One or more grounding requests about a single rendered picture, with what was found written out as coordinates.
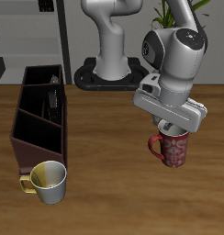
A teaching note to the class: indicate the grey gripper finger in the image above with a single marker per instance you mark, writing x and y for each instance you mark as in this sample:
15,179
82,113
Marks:
155,120
168,125

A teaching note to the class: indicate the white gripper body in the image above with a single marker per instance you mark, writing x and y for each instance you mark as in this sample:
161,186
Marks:
150,103

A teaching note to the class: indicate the red patterned mug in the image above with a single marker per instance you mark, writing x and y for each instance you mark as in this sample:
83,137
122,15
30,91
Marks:
175,150

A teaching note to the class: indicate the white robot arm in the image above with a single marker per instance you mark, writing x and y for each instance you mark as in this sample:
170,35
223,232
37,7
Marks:
175,58

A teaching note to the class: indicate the black book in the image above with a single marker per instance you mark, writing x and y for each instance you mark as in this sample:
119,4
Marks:
53,105

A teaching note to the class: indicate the dark brown desk caddy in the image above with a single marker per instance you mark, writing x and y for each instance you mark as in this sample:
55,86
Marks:
37,134

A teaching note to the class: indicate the yellow and white mug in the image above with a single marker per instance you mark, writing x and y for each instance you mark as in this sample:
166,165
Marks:
51,186

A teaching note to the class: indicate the green pot plant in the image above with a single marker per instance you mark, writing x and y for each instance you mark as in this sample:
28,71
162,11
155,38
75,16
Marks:
165,16

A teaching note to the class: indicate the flat black base plate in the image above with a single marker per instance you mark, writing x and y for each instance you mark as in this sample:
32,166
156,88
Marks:
83,80

